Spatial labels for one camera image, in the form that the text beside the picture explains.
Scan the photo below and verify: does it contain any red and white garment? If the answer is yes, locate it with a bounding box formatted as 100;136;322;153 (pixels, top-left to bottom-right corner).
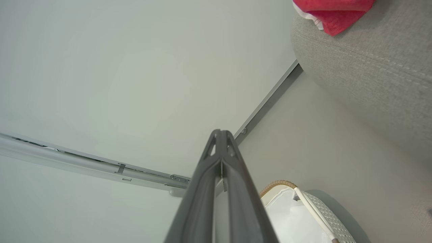
292;0;376;37

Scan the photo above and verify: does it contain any grey partition foot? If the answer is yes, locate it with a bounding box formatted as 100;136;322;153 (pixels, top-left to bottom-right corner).
168;186;190;198

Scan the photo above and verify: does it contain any wicker laundry basket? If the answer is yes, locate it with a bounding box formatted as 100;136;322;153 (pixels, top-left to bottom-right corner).
259;180;359;243

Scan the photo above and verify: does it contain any white basket liner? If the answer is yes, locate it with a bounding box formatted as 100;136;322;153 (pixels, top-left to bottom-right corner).
262;185;333;243

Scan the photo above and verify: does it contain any grey fabric sofa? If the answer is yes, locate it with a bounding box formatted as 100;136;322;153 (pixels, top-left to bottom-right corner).
291;0;432;171

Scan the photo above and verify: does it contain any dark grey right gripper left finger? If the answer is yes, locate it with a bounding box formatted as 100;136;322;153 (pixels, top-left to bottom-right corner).
164;129;223;243

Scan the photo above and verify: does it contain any grey partition bottom rail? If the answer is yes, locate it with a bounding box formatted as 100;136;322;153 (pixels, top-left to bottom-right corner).
233;60;304;146

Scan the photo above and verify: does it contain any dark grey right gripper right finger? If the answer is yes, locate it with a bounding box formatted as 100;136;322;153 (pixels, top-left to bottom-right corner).
221;130;279;243

